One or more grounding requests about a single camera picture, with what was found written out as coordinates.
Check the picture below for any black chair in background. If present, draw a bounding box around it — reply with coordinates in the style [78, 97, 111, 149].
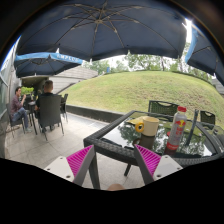
[60, 93, 68, 122]

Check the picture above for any small dark café table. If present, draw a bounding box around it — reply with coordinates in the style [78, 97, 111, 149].
[28, 101, 37, 135]

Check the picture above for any black wicker glass-top table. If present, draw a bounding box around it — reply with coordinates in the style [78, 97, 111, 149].
[83, 110, 224, 190]

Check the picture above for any dark wicker chair behind table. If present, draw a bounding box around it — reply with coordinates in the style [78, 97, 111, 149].
[148, 100, 178, 116]

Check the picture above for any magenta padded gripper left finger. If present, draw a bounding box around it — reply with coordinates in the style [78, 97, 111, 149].
[45, 145, 95, 186]

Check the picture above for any dark wicker chair far right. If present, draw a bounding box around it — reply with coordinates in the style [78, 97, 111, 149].
[200, 111, 215, 124]

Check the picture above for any large navy patio umbrella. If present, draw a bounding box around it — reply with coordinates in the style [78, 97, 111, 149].
[17, 0, 186, 61]

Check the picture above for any plastic bottle with red cap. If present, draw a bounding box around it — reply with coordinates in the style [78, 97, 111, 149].
[166, 106, 187, 152]

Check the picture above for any black chair with seated man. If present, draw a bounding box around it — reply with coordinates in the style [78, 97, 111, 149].
[38, 95, 62, 130]

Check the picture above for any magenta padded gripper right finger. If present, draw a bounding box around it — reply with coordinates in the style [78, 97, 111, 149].
[134, 144, 182, 185]

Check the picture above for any grey chair at left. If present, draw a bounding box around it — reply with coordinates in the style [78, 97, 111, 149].
[6, 103, 25, 138]

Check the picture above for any cream mug with yellow handle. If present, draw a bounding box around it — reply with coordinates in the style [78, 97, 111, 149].
[135, 116, 159, 137]

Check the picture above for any navy umbrella at right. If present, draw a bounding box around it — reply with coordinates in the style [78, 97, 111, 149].
[185, 25, 224, 86]

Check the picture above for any black umbrella pole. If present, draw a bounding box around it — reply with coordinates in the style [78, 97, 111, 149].
[185, 109, 199, 146]

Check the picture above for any man in maroon shirt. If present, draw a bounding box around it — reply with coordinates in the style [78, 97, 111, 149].
[11, 86, 31, 132]

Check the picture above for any blue umbrella with lettering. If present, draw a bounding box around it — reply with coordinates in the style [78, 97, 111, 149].
[14, 52, 83, 78]

